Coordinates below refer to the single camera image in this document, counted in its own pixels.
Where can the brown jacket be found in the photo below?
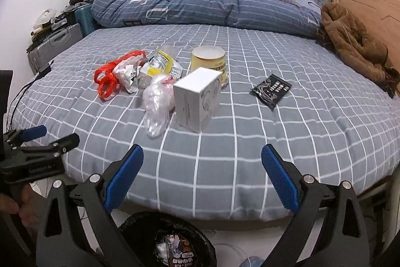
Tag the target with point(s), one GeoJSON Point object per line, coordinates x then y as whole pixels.
{"type": "Point", "coordinates": [353, 38]}

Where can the person's left hand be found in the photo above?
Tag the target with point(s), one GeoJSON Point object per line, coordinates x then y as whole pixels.
{"type": "Point", "coordinates": [18, 207]}

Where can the blue striped duvet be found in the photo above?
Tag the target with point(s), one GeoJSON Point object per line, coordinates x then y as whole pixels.
{"type": "Point", "coordinates": [193, 7]}

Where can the yellow tin can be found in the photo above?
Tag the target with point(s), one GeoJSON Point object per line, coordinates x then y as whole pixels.
{"type": "Point", "coordinates": [209, 62]}

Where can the yellow snack packet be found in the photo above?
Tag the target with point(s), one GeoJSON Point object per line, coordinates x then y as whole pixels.
{"type": "Point", "coordinates": [162, 62]}

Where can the wooden bed headboard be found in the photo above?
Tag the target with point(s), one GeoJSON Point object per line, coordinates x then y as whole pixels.
{"type": "Point", "coordinates": [375, 7]}

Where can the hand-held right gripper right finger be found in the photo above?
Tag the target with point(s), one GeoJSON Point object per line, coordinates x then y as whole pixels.
{"type": "Point", "coordinates": [278, 179]}

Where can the white cardboard box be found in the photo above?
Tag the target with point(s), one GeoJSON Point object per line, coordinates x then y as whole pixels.
{"type": "Point", "coordinates": [190, 104]}

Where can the teal suitcase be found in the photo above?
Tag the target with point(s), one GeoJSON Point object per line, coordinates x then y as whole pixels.
{"type": "Point", "coordinates": [84, 20]}

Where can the black sachet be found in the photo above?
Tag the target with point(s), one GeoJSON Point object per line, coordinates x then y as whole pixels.
{"type": "Point", "coordinates": [270, 90]}

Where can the white bag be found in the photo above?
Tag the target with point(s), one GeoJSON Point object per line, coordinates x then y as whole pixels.
{"type": "Point", "coordinates": [126, 76]}

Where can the grey suitcase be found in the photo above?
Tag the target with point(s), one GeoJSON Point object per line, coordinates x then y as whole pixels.
{"type": "Point", "coordinates": [53, 45]}

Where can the black trash bin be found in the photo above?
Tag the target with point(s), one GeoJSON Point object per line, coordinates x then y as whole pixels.
{"type": "Point", "coordinates": [140, 226]}

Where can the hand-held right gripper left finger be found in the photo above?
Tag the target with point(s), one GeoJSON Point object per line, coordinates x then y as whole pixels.
{"type": "Point", "coordinates": [123, 179]}

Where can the printed packet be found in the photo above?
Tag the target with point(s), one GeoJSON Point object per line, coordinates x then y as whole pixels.
{"type": "Point", "coordinates": [179, 249]}

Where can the grey checked bed sheet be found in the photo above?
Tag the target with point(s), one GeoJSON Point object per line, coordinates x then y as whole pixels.
{"type": "Point", "coordinates": [250, 145]}

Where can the dark panel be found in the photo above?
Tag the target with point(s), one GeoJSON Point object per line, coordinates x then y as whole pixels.
{"type": "Point", "coordinates": [5, 98]}

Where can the red plastic bag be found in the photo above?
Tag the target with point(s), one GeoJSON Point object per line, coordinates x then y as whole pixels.
{"type": "Point", "coordinates": [106, 76]}

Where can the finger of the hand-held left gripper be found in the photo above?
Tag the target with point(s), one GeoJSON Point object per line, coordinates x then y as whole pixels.
{"type": "Point", "coordinates": [59, 143]}
{"type": "Point", "coordinates": [34, 131]}

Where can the clear bubble plastic bag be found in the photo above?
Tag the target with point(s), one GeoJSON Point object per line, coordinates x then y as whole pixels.
{"type": "Point", "coordinates": [156, 104]}

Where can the white plastic item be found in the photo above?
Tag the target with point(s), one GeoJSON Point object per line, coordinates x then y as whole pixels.
{"type": "Point", "coordinates": [45, 16]}

